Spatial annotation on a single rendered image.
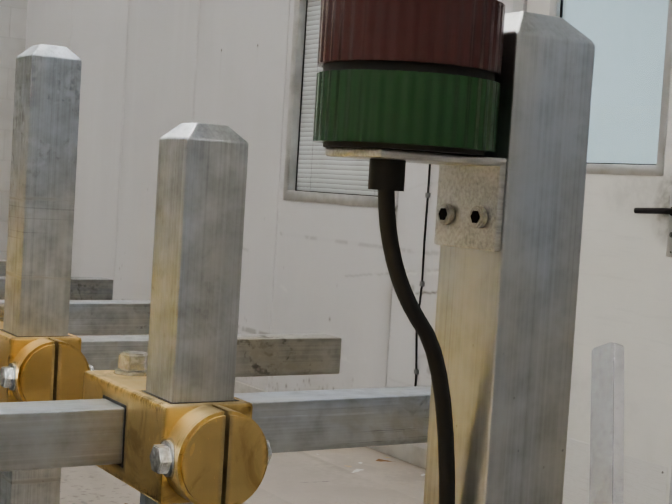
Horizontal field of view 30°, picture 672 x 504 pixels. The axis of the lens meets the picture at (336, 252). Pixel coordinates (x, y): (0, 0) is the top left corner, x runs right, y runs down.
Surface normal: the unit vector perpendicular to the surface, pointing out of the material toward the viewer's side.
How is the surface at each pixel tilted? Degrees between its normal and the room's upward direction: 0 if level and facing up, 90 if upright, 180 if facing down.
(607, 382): 76
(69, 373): 90
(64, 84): 90
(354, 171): 90
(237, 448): 90
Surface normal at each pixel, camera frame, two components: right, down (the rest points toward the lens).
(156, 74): -0.85, -0.03
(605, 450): -0.85, -0.28
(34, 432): 0.52, 0.07
